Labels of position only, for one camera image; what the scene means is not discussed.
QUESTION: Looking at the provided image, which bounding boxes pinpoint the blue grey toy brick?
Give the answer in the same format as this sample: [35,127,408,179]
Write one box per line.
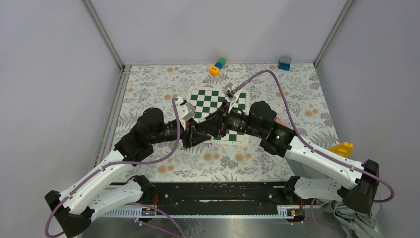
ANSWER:
[278,56,292,71]

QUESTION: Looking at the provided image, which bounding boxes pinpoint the green white chessboard mat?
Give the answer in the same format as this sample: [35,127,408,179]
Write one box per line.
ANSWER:
[188,87,249,146]

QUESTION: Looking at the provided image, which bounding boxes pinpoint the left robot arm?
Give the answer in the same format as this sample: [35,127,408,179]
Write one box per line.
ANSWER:
[45,106,219,238]

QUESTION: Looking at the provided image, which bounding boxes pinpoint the yellow toy piece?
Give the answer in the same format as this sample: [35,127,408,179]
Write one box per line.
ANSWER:
[328,142,353,158]

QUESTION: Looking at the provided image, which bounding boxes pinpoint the grey cloth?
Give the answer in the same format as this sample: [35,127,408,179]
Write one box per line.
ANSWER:
[283,151,381,238]

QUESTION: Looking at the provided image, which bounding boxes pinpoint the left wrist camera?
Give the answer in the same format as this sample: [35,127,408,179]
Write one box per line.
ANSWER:
[175,97,196,129]

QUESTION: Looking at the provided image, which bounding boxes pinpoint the floral tablecloth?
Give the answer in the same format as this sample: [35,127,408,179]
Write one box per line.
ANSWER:
[113,63,339,183]

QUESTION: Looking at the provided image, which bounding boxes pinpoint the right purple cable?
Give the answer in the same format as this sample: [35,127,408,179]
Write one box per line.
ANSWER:
[233,69,395,238]

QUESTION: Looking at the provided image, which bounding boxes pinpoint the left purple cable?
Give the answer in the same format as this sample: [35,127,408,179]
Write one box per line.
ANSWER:
[44,97,184,238]

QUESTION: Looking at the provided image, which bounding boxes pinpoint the orange round toy brick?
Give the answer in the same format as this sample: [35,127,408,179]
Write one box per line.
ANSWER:
[209,65,220,76]

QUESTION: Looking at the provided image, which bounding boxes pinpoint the purple cable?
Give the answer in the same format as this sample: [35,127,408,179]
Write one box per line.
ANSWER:
[233,69,395,238]
[44,97,184,238]

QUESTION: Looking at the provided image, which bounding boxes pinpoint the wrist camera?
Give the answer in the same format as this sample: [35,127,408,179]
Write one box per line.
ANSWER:
[222,83,239,112]
[175,97,196,129]

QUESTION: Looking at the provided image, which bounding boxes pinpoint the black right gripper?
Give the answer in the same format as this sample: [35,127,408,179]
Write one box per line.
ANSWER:
[197,100,264,138]

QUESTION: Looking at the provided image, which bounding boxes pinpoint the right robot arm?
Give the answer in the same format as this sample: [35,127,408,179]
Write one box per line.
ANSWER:
[198,101,379,214]

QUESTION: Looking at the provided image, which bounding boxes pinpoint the blue green toy block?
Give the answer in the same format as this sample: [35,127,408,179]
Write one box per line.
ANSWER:
[214,58,226,70]

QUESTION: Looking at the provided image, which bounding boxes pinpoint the person's hand painted nails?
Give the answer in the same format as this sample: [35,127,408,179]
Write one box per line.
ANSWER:
[275,118,286,126]

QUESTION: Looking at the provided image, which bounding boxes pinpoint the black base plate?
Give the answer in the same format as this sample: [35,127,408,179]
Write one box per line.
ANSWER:
[139,181,311,217]

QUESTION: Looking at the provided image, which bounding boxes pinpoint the aluminium frame rail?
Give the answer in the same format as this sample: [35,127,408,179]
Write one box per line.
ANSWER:
[92,65,132,167]

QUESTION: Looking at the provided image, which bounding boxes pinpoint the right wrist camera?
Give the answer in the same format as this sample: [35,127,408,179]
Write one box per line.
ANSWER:
[222,83,239,112]

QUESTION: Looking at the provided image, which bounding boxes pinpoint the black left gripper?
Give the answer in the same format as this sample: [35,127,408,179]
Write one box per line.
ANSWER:
[151,118,212,149]

